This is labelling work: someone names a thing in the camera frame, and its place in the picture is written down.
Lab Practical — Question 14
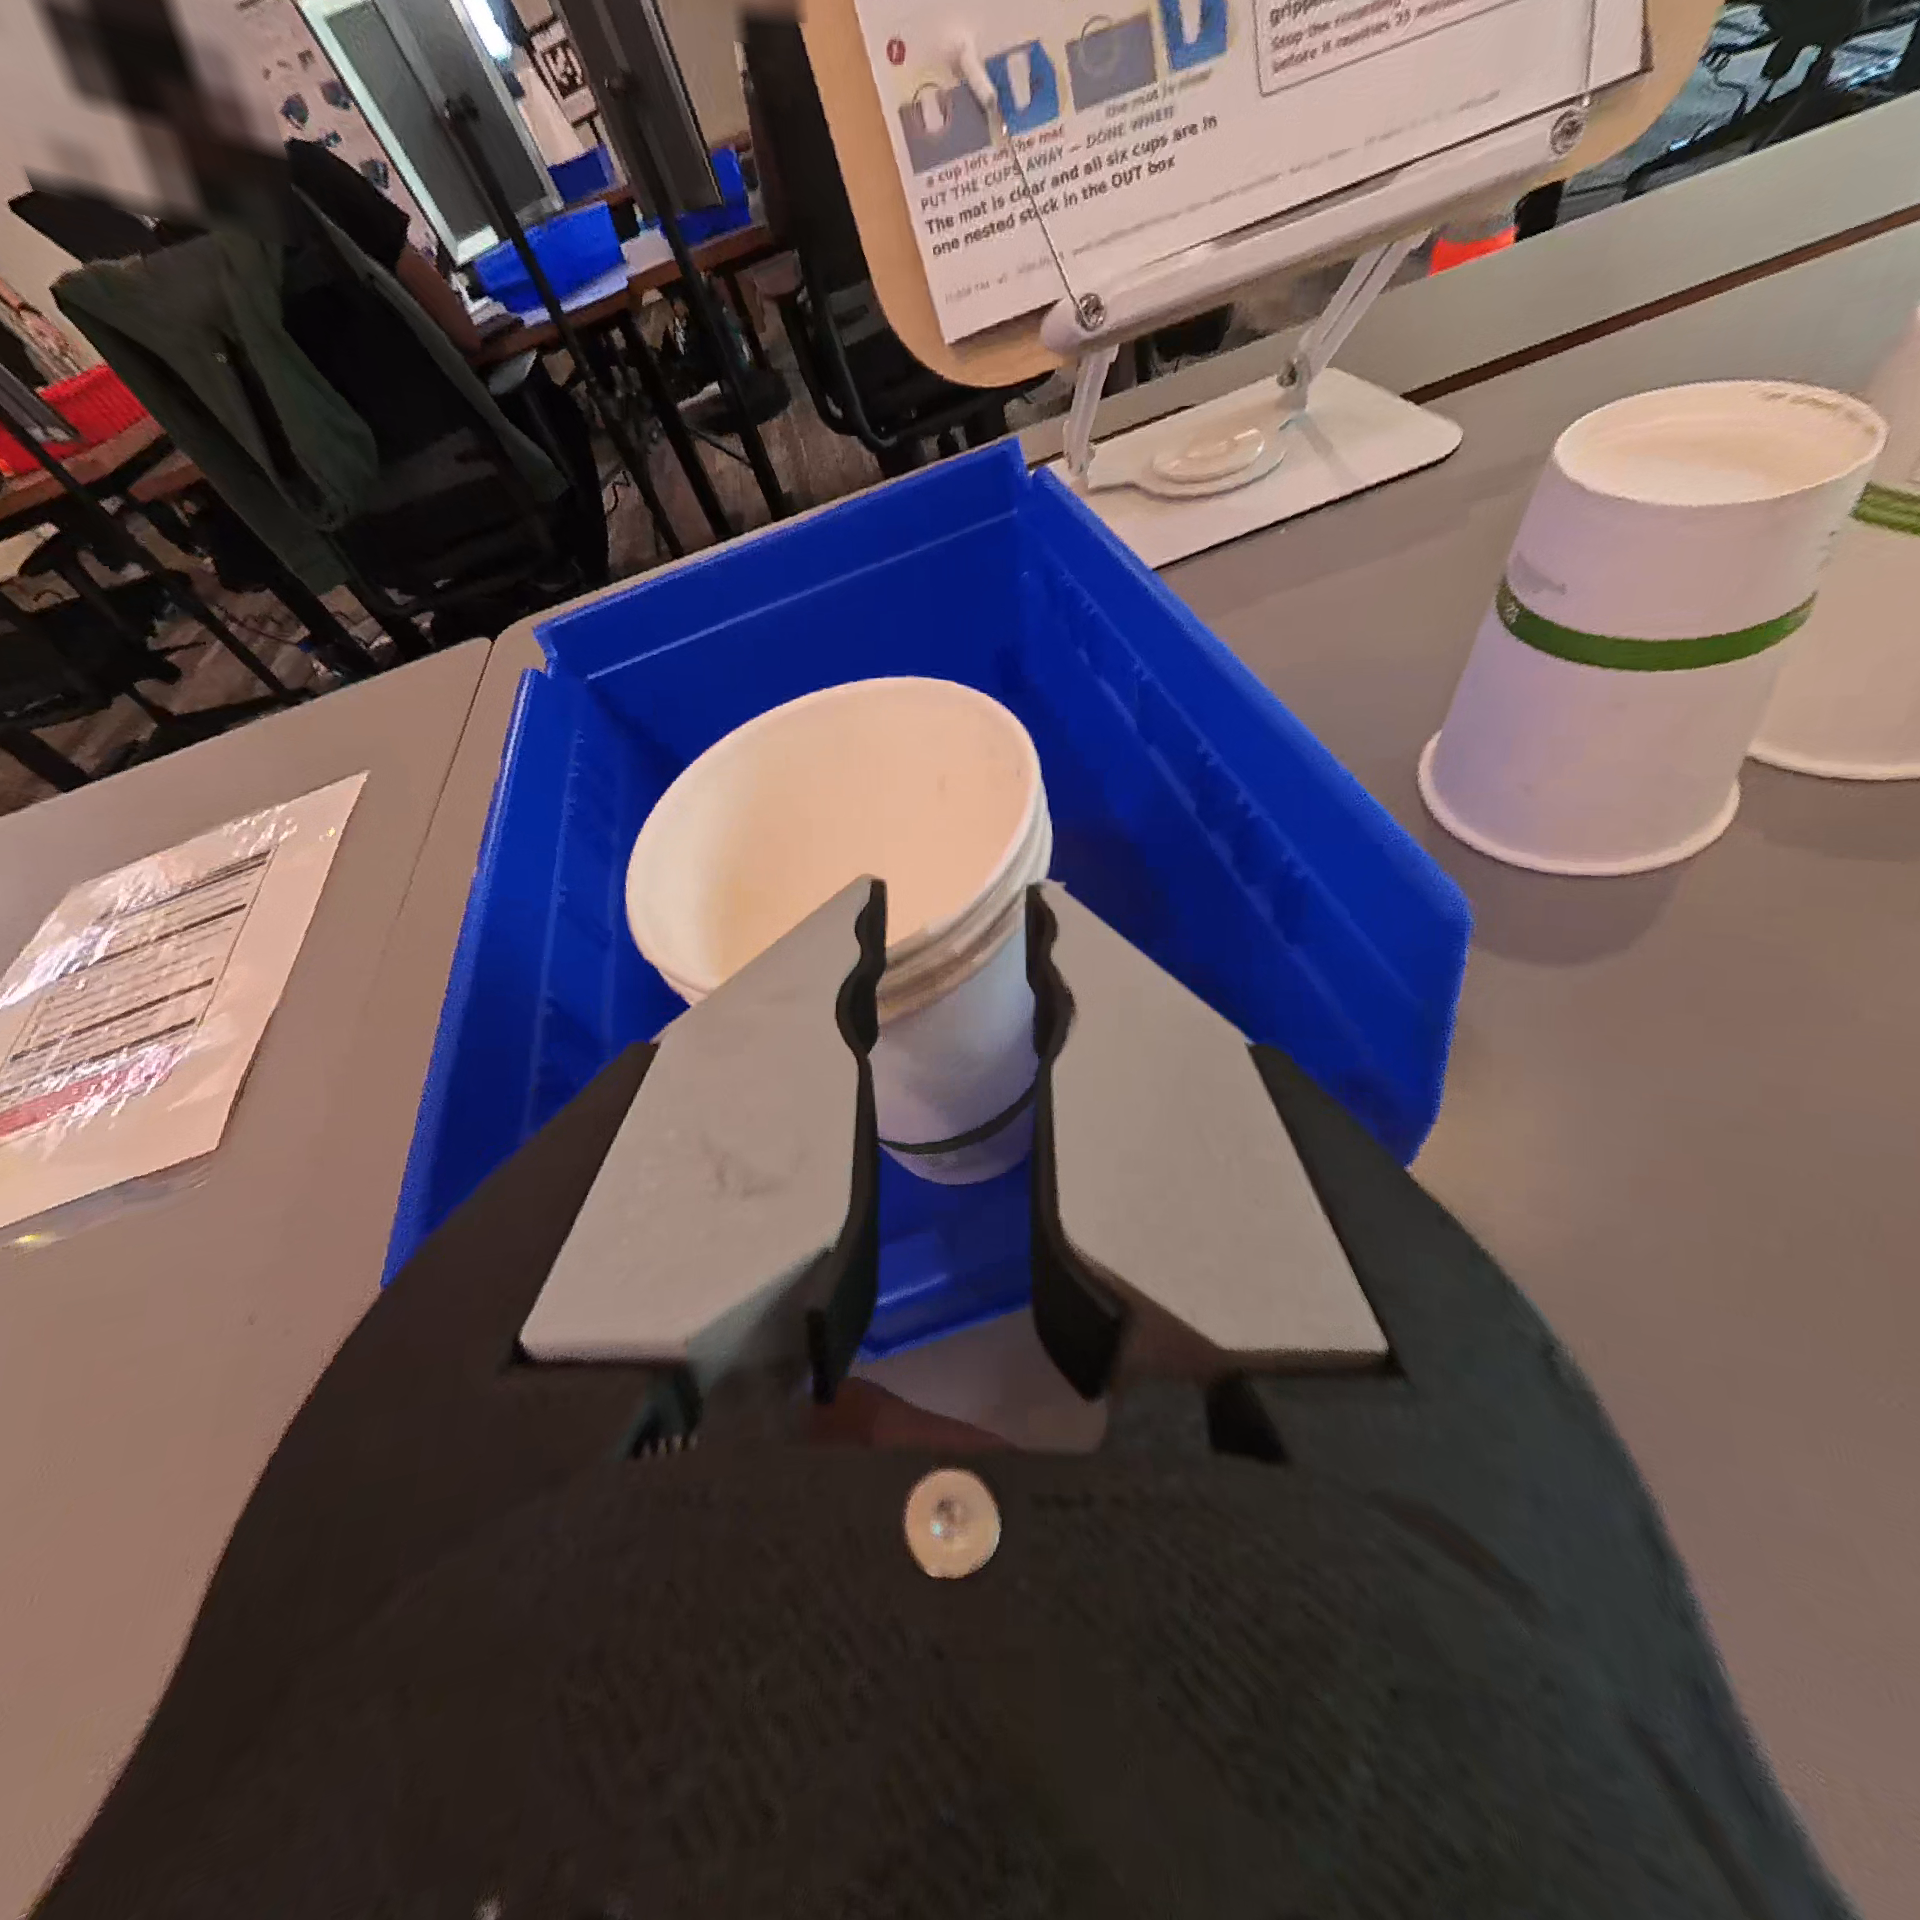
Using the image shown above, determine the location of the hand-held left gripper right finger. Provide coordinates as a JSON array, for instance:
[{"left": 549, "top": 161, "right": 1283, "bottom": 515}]
[{"left": 1024, "top": 883, "right": 1390, "bottom": 1401}]

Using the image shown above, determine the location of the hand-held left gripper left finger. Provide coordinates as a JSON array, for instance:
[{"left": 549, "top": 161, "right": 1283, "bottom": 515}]
[{"left": 517, "top": 879, "right": 890, "bottom": 1403}]

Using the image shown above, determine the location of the white green-banded paper cup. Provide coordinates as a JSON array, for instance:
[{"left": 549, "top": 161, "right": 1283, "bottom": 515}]
[
  {"left": 1418, "top": 381, "right": 1889, "bottom": 881},
  {"left": 624, "top": 680, "right": 1052, "bottom": 1011},
  {"left": 877, "top": 914, "right": 1056, "bottom": 1024},
  {"left": 1747, "top": 300, "right": 1920, "bottom": 781},
  {"left": 866, "top": 961, "right": 1077, "bottom": 1186}
]

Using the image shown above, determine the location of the blue plastic bin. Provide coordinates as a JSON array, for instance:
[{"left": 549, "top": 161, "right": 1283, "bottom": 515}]
[{"left": 382, "top": 442, "right": 1475, "bottom": 1361}]

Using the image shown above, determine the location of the laminated paper sheet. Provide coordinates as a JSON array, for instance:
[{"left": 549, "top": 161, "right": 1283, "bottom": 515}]
[{"left": 0, "top": 773, "right": 369, "bottom": 1248}]

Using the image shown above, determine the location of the white board stand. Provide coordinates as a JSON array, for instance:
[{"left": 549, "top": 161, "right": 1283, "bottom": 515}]
[{"left": 1042, "top": 89, "right": 1466, "bottom": 496}]

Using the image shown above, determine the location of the black tripod stand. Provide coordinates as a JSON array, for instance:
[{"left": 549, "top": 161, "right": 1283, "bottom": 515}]
[{"left": 442, "top": 0, "right": 788, "bottom": 529}]

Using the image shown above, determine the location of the black office chair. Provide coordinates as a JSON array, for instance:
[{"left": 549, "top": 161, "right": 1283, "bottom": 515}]
[{"left": 746, "top": 0, "right": 1038, "bottom": 452}]

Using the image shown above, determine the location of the green jacket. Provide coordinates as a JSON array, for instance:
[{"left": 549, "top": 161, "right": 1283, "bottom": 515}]
[{"left": 53, "top": 195, "right": 571, "bottom": 589}]

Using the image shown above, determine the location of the small blue bin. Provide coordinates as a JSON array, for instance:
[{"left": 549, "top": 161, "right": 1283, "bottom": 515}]
[{"left": 470, "top": 201, "right": 634, "bottom": 308}]

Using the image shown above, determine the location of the wooden instruction board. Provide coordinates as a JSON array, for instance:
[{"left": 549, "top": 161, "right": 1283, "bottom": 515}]
[{"left": 803, "top": 0, "right": 1728, "bottom": 394}]

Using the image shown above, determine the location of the red basket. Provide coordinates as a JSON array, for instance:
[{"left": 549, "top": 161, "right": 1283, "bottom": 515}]
[{"left": 0, "top": 372, "right": 125, "bottom": 471}]

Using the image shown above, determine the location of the printed instruction sheet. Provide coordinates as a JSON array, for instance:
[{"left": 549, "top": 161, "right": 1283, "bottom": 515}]
[{"left": 856, "top": 0, "right": 1644, "bottom": 346}]

